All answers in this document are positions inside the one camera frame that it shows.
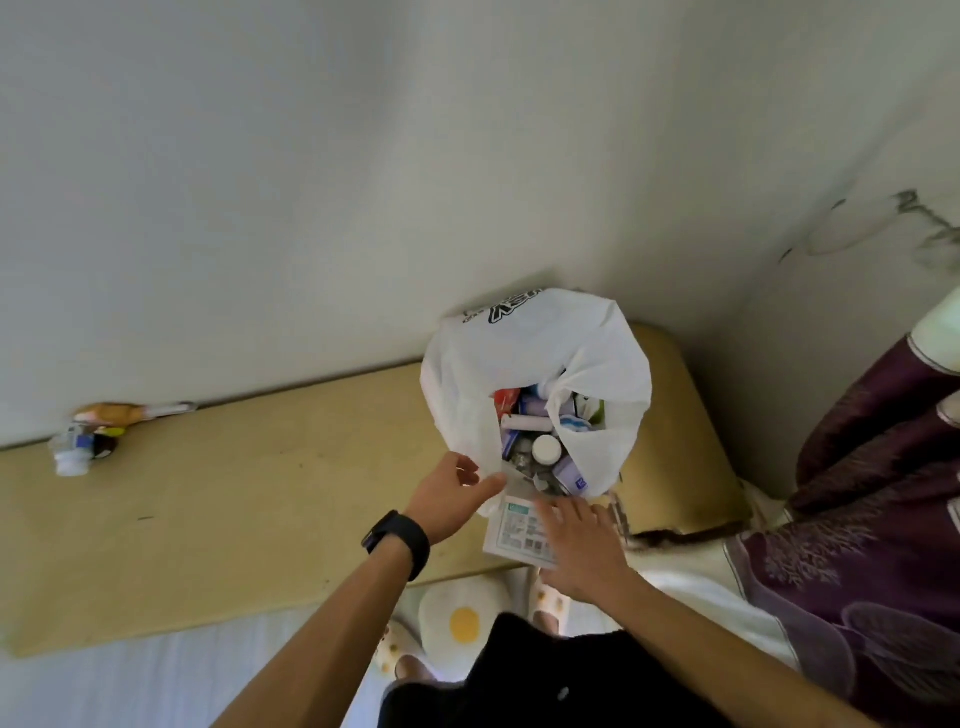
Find person's right forearm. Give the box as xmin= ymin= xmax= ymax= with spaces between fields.
xmin=599 ymin=569 xmax=879 ymax=728

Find light wooden cabinet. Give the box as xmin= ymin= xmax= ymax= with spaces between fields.
xmin=0 ymin=322 xmax=755 ymax=660

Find cream and purple curtain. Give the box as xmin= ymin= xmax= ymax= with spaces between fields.
xmin=626 ymin=288 xmax=960 ymax=728

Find cream spotted slipper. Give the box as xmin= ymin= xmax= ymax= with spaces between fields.
xmin=372 ymin=618 xmax=436 ymax=684
xmin=528 ymin=577 xmax=573 ymax=639

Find orange clear applicator tube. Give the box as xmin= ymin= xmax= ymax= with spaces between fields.
xmin=73 ymin=402 xmax=198 ymax=429

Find white box with teal circle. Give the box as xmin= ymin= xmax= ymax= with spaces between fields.
xmin=483 ymin=494 xmax=560 ymax=569

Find person's right hand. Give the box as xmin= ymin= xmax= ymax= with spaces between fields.
xmin=532 ymin=494 xmax=631 ymax=605

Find cream spotted left slipper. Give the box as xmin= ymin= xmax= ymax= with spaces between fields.
xmin=372 ymin=618 xmax=436 ymax=684

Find white plastic bag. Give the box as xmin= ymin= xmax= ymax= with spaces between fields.
xmin=419 ymin=288 xmax=654 ymax=519

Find person's left hand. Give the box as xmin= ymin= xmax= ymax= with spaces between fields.
xmin=404 ymin=451 xmax=508 ymax=547

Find black shorts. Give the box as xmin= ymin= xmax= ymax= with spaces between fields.
xmin=378 ymin=613 xmax=733 ymax=728

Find lilac wipes pack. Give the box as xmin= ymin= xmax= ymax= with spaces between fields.
xmin=551 ymin=457 xmax=590 ymax=499

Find black smartwatch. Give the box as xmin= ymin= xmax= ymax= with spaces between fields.
xmin=361 ymin=509 xmax=432 ymax=583

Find person's left forearm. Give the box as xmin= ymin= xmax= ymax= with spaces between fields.
xmin=213 ymin=536 xmax=414 ymax=728

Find cream spotted right slipper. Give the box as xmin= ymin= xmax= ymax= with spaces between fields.
xmin=528 ymin=577 xmax=573 ymax=639

